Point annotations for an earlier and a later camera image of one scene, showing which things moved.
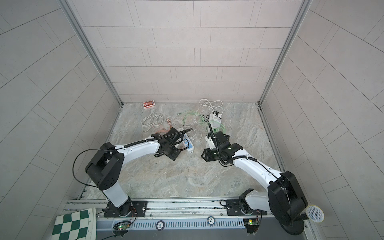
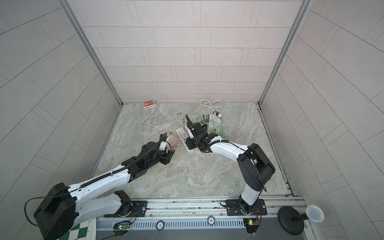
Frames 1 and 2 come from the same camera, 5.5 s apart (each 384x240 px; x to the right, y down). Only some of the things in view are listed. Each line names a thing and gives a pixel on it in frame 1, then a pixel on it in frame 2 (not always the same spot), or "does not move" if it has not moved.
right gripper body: (214, 154) -> (193, 142)
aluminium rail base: (176, 215) does not move
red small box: (148, 104) does not move
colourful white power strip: (215, 122) does not move
